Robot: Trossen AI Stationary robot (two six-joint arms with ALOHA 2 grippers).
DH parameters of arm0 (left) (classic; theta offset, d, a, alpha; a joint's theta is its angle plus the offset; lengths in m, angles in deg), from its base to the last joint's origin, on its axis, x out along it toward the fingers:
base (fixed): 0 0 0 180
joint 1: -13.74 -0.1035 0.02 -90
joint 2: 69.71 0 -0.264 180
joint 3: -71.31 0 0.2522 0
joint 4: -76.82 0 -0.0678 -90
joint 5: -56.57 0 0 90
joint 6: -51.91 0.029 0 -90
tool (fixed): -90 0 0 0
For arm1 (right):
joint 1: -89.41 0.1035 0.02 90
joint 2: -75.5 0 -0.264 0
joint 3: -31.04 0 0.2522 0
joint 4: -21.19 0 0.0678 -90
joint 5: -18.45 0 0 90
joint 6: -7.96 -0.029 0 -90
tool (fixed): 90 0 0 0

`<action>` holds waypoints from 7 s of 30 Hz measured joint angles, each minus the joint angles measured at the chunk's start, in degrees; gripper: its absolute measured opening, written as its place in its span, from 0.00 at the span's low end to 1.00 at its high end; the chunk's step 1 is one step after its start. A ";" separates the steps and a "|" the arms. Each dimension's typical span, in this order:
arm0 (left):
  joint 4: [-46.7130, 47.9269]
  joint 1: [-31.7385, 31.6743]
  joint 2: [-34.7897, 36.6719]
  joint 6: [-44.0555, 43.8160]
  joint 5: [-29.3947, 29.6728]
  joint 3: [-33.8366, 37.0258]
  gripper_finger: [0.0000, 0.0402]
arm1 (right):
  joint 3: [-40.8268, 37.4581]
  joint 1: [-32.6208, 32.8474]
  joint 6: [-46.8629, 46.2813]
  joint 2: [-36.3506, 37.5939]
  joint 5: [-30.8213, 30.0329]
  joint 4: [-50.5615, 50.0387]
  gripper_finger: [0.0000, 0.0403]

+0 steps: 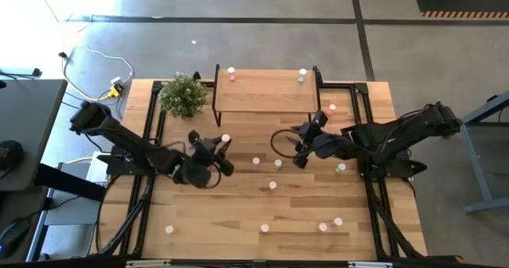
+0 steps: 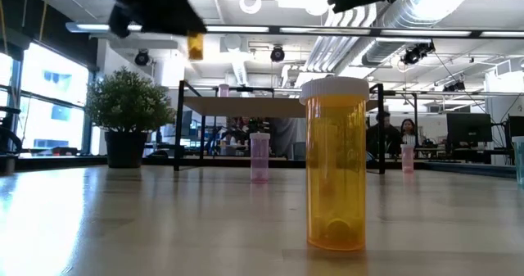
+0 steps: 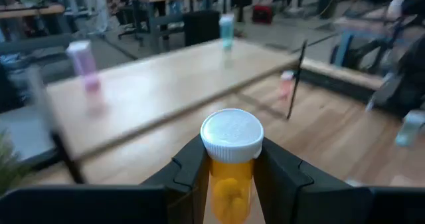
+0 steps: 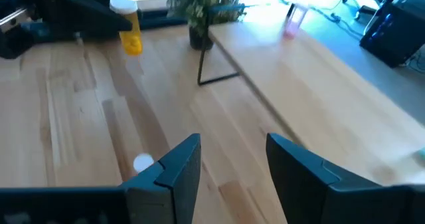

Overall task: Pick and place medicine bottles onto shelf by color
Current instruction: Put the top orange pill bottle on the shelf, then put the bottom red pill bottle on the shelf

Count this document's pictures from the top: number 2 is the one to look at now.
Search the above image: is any black computer monitor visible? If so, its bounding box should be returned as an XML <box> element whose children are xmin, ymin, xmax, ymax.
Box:
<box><xmin>507</xmin><ymin>115</ymin><xmax>524</xmax><ymax>138</ymax></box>
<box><xmin>445</xmin><ymin>111</ymin><xmax>493</xmax><ymax>144</ymax></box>

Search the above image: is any yellow hanging strap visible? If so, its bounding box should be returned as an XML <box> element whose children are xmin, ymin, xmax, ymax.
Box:
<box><xmin>38</xmin><ymin>0</ymin><xmax>50</xmax><ymax>43</ymax></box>
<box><xmin>0</xmin><ymin>0</ymin><xmax>7</xmax><ymax>56</ymax></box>

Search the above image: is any green plant in black pot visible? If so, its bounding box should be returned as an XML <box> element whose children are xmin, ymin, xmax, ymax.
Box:
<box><xmin>84</xmin><ymin>66</ymin><xmax>177</xmax><ymax>170</ymax></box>

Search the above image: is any silver ceiling air duct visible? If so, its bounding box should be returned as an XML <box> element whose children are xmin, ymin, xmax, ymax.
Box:
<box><xmin>333</xmin><ymin>0</ymin><xmax>478</xmax><ymax>77</ymax></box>

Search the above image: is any black ceiling spotlight cluster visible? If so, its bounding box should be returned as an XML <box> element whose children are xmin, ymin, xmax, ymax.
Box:
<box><xmin>400</xmin><ymin>41</ymin><xmax>436</xmax><ymax>66</ymax></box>

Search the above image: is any orange medicine bottle white cap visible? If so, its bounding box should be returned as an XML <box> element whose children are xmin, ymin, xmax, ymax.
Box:
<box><xmin>298</xmin><ymin>76</ymin><xmax>371</xmax><ymax>252</ymax></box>
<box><xmin>187</xmin><ymin>31</ymin><xmax>205</xmax><ymax>61</ymax></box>

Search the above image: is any white hanging ring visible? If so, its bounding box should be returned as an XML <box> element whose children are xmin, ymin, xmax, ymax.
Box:
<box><xmin>238</xmin><ymin>0</ymin><xmax>263</xmax><ymax>16</ymax></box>

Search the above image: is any pink medicine bottle white cap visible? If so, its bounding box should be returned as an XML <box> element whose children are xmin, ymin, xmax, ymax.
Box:
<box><xmin>400</xmin><ymin>143</ymin><xmax>416</xmax><ymax>174</ymax></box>

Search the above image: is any person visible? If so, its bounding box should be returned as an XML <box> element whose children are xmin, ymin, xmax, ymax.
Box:
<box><xmin>365</xmin><ymin>111</ymin><xmax>405</xmax><ymax>161</ymax></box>
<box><xmin>223</xmin><ymin>116</ymin><xmax>272</xmax><ymax>157</ymax></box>
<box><xmin>400</xmin><ymin>118</ymin><xmax>418</xmax><ymax>147</ymax></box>

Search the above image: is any large window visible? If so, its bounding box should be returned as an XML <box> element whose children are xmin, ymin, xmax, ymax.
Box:
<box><xmin>0</xmin><ymin>42</ymin><xmax>94</xmax><ymax>156</ymax></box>

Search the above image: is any teal medicine bottle white cap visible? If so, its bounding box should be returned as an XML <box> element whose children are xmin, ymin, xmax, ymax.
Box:
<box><xmin>511</xmin><ymin>135</ymin><xmax>524</xmax><ymax>187</ymax></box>

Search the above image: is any black aluminium rig frame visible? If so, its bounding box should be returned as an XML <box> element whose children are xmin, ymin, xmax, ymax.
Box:
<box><xmin>0</xmin><ymin>155</ymin><xmax>517</xmax><ymax>178</ymax></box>

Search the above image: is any white hanging cloth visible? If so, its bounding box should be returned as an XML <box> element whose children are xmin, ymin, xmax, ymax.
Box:
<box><xmin>269</xmin><ymin>117</ymin><xmax>307</xmax><ymax>161</ymax></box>

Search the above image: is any wooden shelf black metal frame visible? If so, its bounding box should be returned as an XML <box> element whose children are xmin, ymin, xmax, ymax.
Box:
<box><xmin>173</xmin><ymin>79</ymin><xmax>387</xmax><ymax>175</ymax></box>

